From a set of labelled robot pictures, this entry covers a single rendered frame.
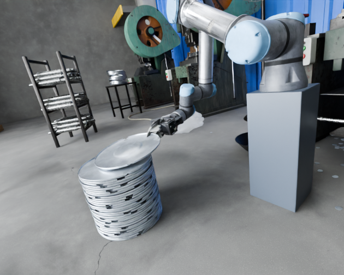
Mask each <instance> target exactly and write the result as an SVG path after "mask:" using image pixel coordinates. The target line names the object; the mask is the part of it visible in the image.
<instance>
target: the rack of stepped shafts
mask: <svg viewBox="0 0 344 275"><path fill-rule="evenodd" d="M56 53H57V56H58V59H59V62H60V65H61V68H62V69H56V70H51V69H50V66H49V64H48V61H47V60H44V62H41V61H34V60H30V59H28V58H27V57H26V56H23V57H22V59H23V61H24V64H25V66H26V69H27V71H28V74H29V77H30V79H31V82H32V84H29V86H30V87H31V86H33V87H34V90H35V93H36V95H37V98H38V100H39V103H40V106H41V110H42V111H43V114H44V116H45V119H46V122H47V124H48V126H49V129H50V132H48V134H51V135H52V138H53V140H54V142H55V145H56V148H59V147H60V144H59V142H58V139H57V136H58V135H60V134H61V133H65V132H69V135H70V137H73V133H72V131H75V130H78V129H81V130H82V133H83V136H84V139H85V142H89V140H88V137H87V134H86V130H87V129H88V128H90V127H91V126H92V125H93V129H94V132H95V133H97V132H98V131H97V127H96V124H95V121H96V120H95V119H94V118H93V114H92V111H91V107H90V104H89V101H90V100H89V99H88V98H87V94H86V91H85V88H84V84H83V81H82V78H81V74H80V70H79V67H78V64H77V61H76V58H75V56H72V57H69V56H66V55H62V54H61V52H60V51H56ZM63 58H66V59H70V60H73V62H74V65H75V69H74V68H71V69H70V68H68V69H66V67H65V65H64V61H63ZM29 63H35V64H43V65H45V66H46V69H47V71H44V72H39V73H37V74H33V72H32V69H31V66H30V64H29ZM76 73H77V74H76ZM77 76H78V77H77ZM35 77H37V79H35ZM36 81H37V82H36ZM63 83H67V87H68V90H69V93H70V94H64V95H59V93H58V90H57V87H56V85H59V84H63ZM72 83H80V85H81V89H82V92H80V93H74V92H73V89H72V86H71V84H72ZM50 85H52V86H50ZM43 88H53V89H54V91H55V95H56V96H54V97H48V98H47V99H42V96H41V94H40V91H39V89H43ZM81 95H83V96H81ZM45 101H49V102H48V103H46V104H44V102H45ZM48 105H49V106H48ZM85 105H87V108H88V112H89V113H87V114H84V115H83V114H80V111H79V108H80V107H82V106H85ZM45 106H48V107H45ZM72 106H74V109H75V112H76V115H75V116H68V117H67V116H66V113H65V110H64V108H68V107H72ZM47 110H48V111H47ZM57 110H61V112H62V115H63V117H62V118H60V119H57V120H55V121H54V122H53V123H51V120H50V117H49V115H48V114H49V113H51V112H54V111H57ZM53 124H56V125H54V126H52V125H53Z"/></svg>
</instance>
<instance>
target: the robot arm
mask: <svg viewBox="0 0 344 275"><path fill-rule="evenodd" d="M167 17H168V20H169V22H170V23H172V24H182V25H183V26H185V27H187V28H193V27H195V28H197V30H198V31H199V86H195V87H194V86H193V85H192V84H189V83H188V84H183V85H181V87H180V104H179V109H177V110H176V111H174V112H173V113H172V114H171V115H170V116H168V117H162V118H156V119H151V120H150V123H151V126H150V128H149V130H148V132H147V134H146V137H148V136H150V134H151V133H153V132H154V134H157V135H158V136H159V138H162V137H163V135H164V134H165V135H173V134H174V133H176V132H177V131H178V130H177V128H178V125H180V124H183V122H184V121H185V120H187V119H188V118H190V117H192V116H193V114H194V113H195V106H194V105H193V102H194V101H196V100H201V99H205V98H209V97H212V96H214V95H215V94H216V91H217V88H216V86H215V84H213V83H212V76H213V44H214V38H215V39H217V40H219V41H221V42H222V43H224V45H225V48H226V51H227V52H228V56H229V58H230V59H231V60H232V61H233V62H235V63H237V64H254V63H257V62H263V61H264V72H263V76H262V79H261V82H260V85H259V91H261V92H284V91H292V90H297V89H302V88H306V87H307V86H308V78H307V75H306V72H305V69H304V66H303V54H304V33H305V27H306V25H305V17H304V15H303V14H302V13H299V12H290V13H282V14H277V15H274V16H271V17H269V18H268V19H266V20H261V19H258V18H256V17H253V16H250V15H247V14H243V15H240V16H238V17H236V16H234V15H231V14H228V13H226V12H224V11H221V10H219V9H216V8H215V6H214V4H213V2H212V0H167Z"/></svg>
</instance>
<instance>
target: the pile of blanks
mask: <svg viewBox="0 0 344 275"><path fill-rule="evenodd" d="M79 182H80V184H81V185H82V188H83V191H84V193H85V195H86V201H87V203H88V205H89V208H90V210H91V213H92V216H93V218H94V222H95V225H96V228H97V230H98V232H99V234H100V235H101V236H102V237H104V238H106V239H107V240H111V241H124V240H129V239H132V238H135V237H138V236H139V234H143V233H145V232H147V231H148V230H150V229H151V228H152V227H153V226H154V225H155V224H156V223H157V221H158V220H159V218H160V216H161V214H162V203H161V198H160V193H159V188H158V183H157V180H156V174H155V170H154V167H153V161H152V156H151V158H150V160H149V162H148V163H147V164H146V165H144V166H143V167H142V168H140V169H139V170H137V171H135V172H133V173H131V174H127V175H126V176H123V177H120V178H117V179H114V180H109V181H103V182H87V181H83V180H82V179H80V178H79Z"/></svg>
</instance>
